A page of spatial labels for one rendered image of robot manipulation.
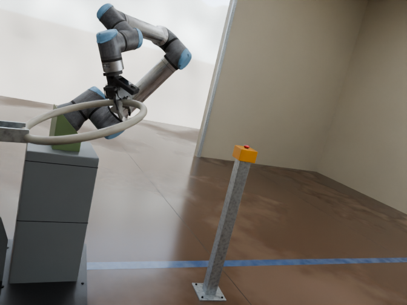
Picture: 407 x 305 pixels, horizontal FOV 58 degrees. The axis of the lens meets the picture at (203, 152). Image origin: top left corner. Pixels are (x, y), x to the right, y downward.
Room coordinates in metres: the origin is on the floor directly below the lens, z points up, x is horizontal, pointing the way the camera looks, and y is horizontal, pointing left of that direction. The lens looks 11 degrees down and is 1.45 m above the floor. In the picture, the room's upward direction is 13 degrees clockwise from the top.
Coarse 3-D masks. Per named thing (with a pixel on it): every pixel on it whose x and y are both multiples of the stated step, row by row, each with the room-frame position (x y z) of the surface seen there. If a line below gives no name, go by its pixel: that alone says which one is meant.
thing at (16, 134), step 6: (0, 120) 1.30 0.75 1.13; (0, 126) 1.30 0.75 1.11; (6, 126) 1.31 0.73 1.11; (12, 126) 1.32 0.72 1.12; (18, 126) 1.33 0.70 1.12; (24, 126) 1.34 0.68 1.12; (0, 132) 1.20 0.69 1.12; (6, 132) 1.21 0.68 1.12; (12, 132) 1.22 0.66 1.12; (18, 132) 1.23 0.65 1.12; (24, 132) 1.24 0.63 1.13; (0, 138) 1.20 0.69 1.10; (6, 138) 1.21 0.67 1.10; (12, 138) 1.22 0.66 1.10; (18, 138) 1.23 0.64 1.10
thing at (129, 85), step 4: (116, 76) 1.59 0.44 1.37; (120, 76) 1.60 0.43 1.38; (116, 80) 1.58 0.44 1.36; (120, 80) 1.57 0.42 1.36; (124, 80) 1.59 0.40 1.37; (120, 84) 1.57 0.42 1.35; (124, 84) 1.56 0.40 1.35; (128, 84) 1.58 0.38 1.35; (132, 84) 1.59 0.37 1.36; (124, 88) 1.57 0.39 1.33; (128, 88) 1.56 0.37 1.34; (132, 88) 1.56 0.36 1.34; (136, 88) 1.57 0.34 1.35; (128, 92) 1.56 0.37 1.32; (132, 92) 1.55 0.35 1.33; (136, 92) 1.57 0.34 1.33
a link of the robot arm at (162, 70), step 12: (168, 48) 2.17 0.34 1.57; (180, 48) 2.17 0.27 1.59; (168, 60) 2.16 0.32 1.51; (180, 60) 2.15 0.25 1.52; (156, 72) 2.17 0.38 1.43; (168, 72) 2.18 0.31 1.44; (144, 84) 2.17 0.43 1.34; (156, 84) 2.18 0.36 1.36; (132, 96) 2.17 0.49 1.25; (144, 96) 2.19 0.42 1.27; (108, 108) 2.18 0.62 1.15; (132, 108) 2.19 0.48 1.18; (96, 120) 2.17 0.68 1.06; (108, 120) 2.16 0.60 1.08; (120, 120) 2.17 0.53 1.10; (120, 132) 2.23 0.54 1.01
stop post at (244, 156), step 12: (240, 156) 2.29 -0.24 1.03; (252, 156) 2.32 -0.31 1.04; (240, 168) 2.32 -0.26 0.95; (240, 180) 2.33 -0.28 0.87; (228, 192) 2.36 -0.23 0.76; (240, 192) 2.34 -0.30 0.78; (228, 204) 2.32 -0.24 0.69; (228, 216) 2.32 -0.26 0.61; (228, 228) 2.33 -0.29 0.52; (216, 240) 2.36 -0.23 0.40; (228, 240) 2.34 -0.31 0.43; (216, 252) 2.32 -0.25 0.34; (216, 264) 2.32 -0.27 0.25; (216, 276) 2.33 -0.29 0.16; (204, 288) 2.35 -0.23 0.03; (216, 288) 2.34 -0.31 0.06; (204, 300) 2.25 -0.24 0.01; (216, 300) 2.28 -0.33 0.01
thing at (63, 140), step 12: (60, 108) 1.57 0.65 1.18; (72, 108) 1.59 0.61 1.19; (84, 108) 1.62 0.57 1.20; (144, 108) 1.43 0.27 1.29; (36, 120) 1.45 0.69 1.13; (132, 120) 1.30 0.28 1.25; (96, 132) 1.21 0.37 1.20; (108, 132) 1.22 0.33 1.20; (36, 144) 1.21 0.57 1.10; (48, 144) 1.19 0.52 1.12; (60, 144) 1.18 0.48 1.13
